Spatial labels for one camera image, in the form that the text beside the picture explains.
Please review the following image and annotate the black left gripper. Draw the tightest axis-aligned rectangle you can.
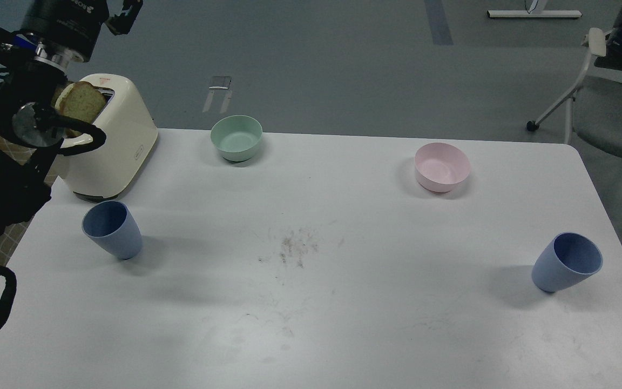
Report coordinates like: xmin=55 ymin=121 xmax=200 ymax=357
xmin=20 ymin=0 xmax=144 ymax=62

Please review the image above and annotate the blue cup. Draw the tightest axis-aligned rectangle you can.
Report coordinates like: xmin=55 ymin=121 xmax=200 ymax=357
xmin=81 ymin=201 xmax=143 ymax=259
xmin=531 ymin=232 xmax=603 ymax=293

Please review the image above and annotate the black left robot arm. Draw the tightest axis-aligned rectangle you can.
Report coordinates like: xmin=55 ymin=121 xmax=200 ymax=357
xmin=0 ymin=1 xmax=143 ymax=236

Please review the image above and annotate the toast slice front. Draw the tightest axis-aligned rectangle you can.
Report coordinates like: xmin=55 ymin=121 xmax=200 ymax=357
xmin=55 ymin=81 xmax=107 ymax=124

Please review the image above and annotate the cream white toaster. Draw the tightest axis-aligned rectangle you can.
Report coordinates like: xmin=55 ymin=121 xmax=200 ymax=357
xmin=52 ymin=73 xmax=158 ymax=202

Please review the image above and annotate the mint green bowl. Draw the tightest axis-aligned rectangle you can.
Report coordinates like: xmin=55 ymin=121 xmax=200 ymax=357
xmin=210 ymin=115 xmax=262 ymax=163

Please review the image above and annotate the pink bowl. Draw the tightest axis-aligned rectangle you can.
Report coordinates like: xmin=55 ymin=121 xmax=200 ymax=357
xmin=413 ymin=142 xmax=471 ymax=193

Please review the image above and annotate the white stand base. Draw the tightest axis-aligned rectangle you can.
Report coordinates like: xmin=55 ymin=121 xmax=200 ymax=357
xmin=486 ymin=10 xmax=583 ymax=19

